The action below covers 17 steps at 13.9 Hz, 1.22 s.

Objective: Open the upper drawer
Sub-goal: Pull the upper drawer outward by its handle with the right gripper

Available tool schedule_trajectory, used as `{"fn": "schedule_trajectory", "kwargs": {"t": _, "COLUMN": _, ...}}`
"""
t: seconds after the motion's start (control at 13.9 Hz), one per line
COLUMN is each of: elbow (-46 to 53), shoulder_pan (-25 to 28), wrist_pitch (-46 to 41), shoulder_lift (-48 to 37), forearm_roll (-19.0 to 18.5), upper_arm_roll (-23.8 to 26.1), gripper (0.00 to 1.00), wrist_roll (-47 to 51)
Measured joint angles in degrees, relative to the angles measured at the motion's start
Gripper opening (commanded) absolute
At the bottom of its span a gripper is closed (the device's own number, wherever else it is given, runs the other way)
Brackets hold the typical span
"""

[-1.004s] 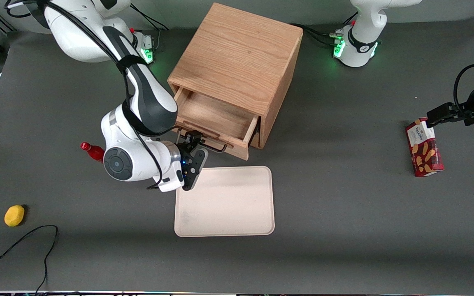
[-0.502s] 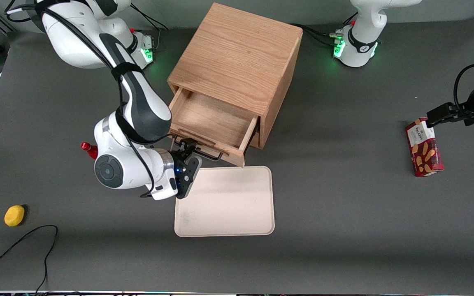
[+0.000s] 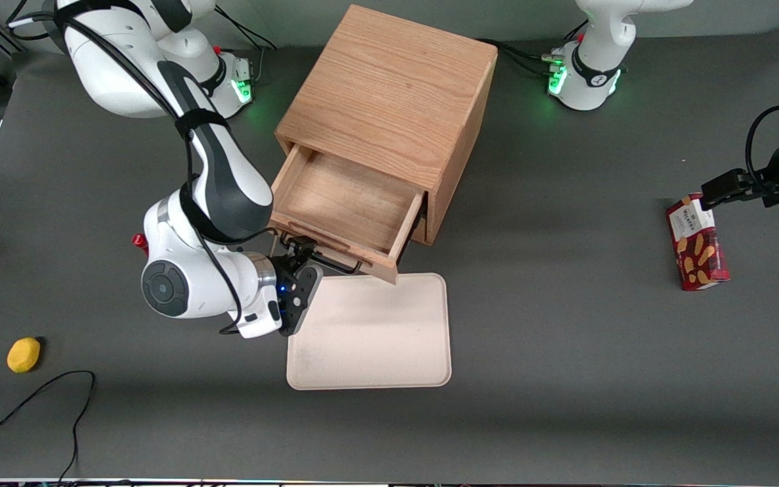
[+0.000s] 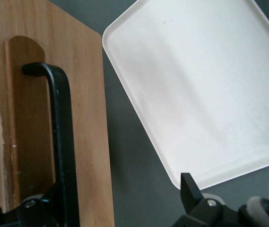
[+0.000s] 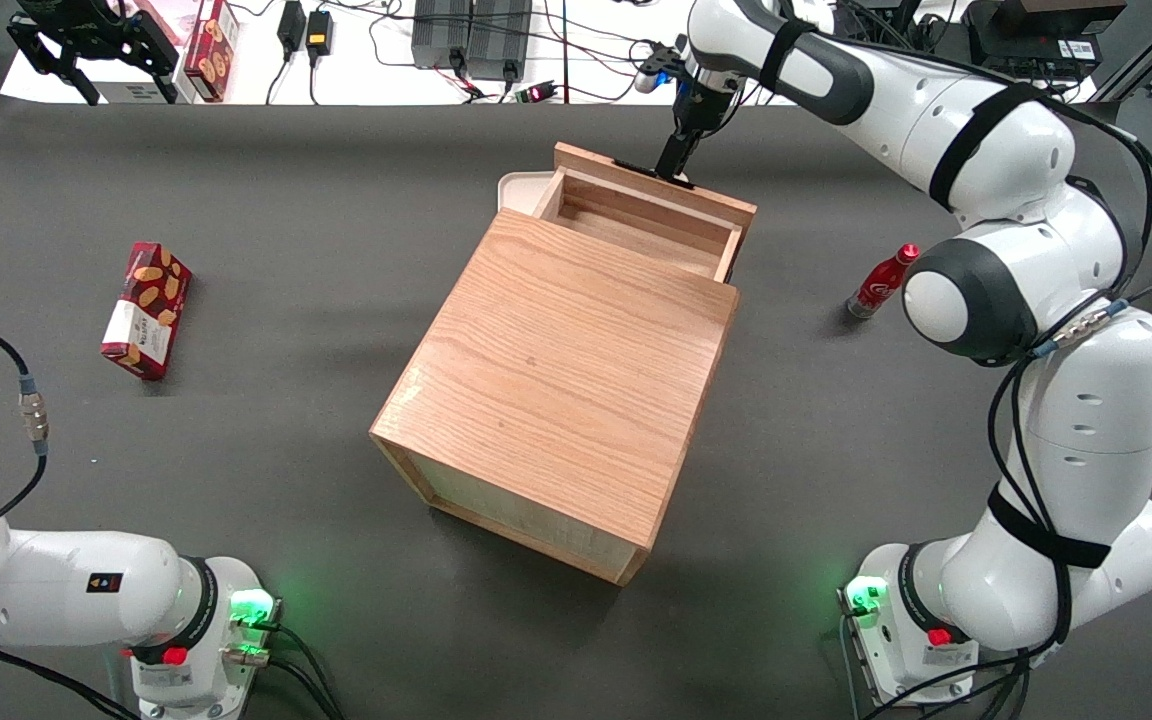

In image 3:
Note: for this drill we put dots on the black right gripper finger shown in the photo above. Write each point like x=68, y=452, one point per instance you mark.
x=303, y=249
x=287, y=260

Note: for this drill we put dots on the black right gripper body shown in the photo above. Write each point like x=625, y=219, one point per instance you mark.
x=286, y=274

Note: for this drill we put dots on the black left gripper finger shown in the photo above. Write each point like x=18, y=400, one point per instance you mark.
x=744, y=198
x=727, y=186

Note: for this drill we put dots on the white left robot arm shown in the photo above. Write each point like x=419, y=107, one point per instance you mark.
x=592, y=88

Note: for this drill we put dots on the wooden drawer cabinet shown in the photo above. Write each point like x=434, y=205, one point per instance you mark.
x=396, y=81

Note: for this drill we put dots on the red cookie box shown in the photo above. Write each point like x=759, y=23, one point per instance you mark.
x=697, y=247

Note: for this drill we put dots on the cream plastic tray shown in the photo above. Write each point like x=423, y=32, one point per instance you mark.
x=376, y=338

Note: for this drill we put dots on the red bottle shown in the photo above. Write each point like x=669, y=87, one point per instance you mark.
x=140, y=240

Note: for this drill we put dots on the yellow lemon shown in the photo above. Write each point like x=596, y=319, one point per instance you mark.
x=23, y=355

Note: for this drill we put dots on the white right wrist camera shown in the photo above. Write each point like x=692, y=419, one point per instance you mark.
x=261, y=321

